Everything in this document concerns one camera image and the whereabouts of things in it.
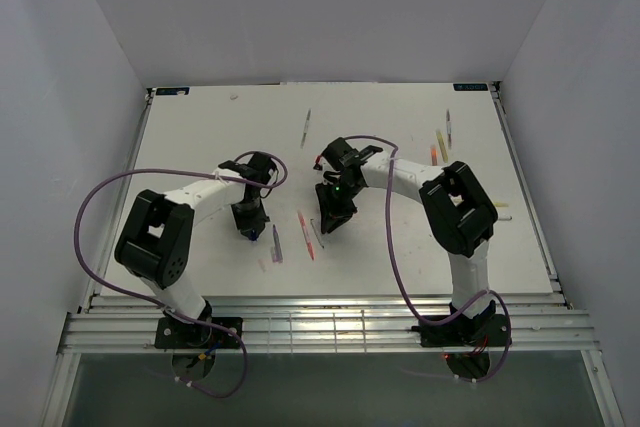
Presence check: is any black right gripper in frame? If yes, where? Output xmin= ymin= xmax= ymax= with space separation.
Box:
xmin=315 ymin=178 xmax=363 ymax=234

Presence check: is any purple highlighter pen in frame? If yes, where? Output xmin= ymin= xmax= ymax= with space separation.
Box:
xmin=272 ymin=225 xmax=283 ymax=263

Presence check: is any red highlighter pen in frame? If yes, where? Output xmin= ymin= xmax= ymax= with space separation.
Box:
xmin=297 ymin=210 xmax=315 ymax=261

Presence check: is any green label clear pen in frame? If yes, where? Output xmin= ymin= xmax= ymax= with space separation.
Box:
xmin=300 ymin=108 xmax=312 ymax=149

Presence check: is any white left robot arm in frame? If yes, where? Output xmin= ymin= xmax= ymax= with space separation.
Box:
xmin=114 ymin=153 xmax=278 ymax=347

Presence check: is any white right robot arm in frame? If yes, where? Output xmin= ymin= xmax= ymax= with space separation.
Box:
xmin=315 ymin=137 xmax=498 ymax=344

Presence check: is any yellow highlighter pen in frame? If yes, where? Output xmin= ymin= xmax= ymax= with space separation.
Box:
xmin=435 ymin=129 xmax=449 ymax=164

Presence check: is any pink label clear pen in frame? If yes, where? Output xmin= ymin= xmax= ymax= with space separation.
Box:
xmin=445 ymin=109 xmax=453 ymax=150

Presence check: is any dark blue left corner sticker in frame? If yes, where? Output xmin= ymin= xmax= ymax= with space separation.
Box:
xmin=155 ymin=87 xmax=190 ymax=96

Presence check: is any dark blue corner sticker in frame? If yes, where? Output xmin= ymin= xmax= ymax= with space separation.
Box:
xmin=155 ymin=87 xmax=190 ymax=96
xmin=453 ymin=83 xmax=489 ymax=92

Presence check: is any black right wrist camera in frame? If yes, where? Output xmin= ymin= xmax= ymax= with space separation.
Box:
xmin=321 ymin=137 xmax=358 ymax=172

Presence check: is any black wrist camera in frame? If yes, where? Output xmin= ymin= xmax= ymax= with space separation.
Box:
xmin=246 ymin=152 xmax=278 ymax=185
xmin=321 ymin=137 xmax=358 ymax=172

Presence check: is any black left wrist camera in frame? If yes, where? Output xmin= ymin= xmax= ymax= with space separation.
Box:
xmin=246 ymin=152 xmax=278 ymax=185

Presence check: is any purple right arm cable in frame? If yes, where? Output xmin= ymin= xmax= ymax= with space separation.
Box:
xmin=313 ymin=134 xmax=514 ymax=384

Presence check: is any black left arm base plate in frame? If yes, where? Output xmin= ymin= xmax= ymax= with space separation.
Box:
xmin=153 ymin=317 xmax=240 ymax=350

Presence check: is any aluminium frame rail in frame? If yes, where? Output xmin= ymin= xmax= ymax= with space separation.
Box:
xmin=58 ymin=293 xmax=599 ymax=354

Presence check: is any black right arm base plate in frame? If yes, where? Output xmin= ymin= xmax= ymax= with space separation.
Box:
xmin=411 ymin=300 xmax=510 ymax=347

